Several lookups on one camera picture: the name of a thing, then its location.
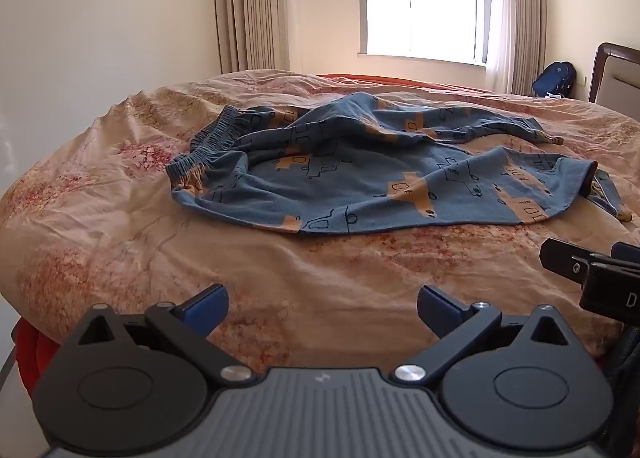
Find floral pink blanket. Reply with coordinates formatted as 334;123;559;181
0;69;640;374

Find brown padded headboard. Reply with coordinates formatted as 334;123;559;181
589;42;640;112

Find orange bed sheet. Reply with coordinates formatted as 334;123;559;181
315;73;496;92

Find beige curtain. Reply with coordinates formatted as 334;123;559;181
212;0;291;74
510;0;547;96

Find blue backpack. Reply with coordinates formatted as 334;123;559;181
531;61;577;99

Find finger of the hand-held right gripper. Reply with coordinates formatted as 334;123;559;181
539;237;593;285
590;241;640;271

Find blue pants with orange print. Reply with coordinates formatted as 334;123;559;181
166;92;633;235

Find white sheer curtain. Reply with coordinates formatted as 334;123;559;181
272;0;313;75
481;0;517;93

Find dark cloth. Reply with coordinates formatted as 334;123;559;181
597;322;640;444

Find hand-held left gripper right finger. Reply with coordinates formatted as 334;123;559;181
392;285;577;386

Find window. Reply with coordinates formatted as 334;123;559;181
357;0;493;66

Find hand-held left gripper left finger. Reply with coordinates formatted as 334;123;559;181
65;283;255;387

